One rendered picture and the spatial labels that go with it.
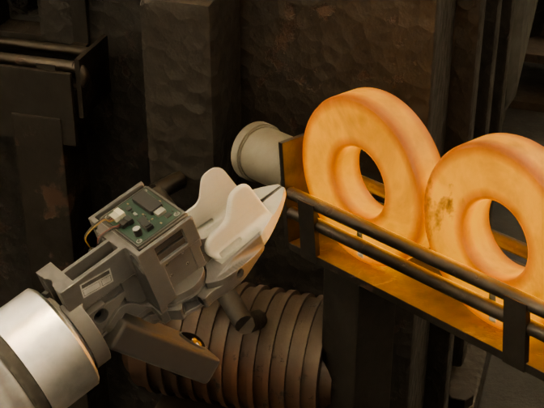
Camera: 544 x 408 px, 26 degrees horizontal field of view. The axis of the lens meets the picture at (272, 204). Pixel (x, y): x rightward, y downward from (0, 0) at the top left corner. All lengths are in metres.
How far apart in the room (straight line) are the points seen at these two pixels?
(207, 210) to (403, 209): 0.17
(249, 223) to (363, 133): 0.14
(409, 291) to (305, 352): 0.17
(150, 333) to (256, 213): 0.13
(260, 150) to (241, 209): 0.21
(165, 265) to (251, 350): 0.28
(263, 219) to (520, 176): 0.21
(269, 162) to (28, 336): 0.35
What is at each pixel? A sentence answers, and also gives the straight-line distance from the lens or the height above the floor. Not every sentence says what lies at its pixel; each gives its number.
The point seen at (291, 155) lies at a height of 0.71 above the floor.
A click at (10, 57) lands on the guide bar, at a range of 1.29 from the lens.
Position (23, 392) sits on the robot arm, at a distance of 0.86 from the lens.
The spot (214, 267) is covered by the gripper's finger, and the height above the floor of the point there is 0.70.
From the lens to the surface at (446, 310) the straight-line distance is 0.99.
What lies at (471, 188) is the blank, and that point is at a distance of 0.93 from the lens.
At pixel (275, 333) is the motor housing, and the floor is 0.52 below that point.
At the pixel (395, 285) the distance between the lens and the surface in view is 1.03.
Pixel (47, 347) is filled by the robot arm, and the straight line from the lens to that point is 0.86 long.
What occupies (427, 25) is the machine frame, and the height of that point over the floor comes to 0.76.
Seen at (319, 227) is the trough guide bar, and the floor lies 0.66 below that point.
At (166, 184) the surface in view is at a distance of 1.23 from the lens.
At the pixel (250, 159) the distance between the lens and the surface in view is 1.13.
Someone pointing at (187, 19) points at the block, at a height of 0.78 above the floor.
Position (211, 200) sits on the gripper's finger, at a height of 0.73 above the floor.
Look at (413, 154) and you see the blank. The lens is 0.97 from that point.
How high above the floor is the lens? 1.20
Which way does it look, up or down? 30 degrees down
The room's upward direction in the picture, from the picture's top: straight up
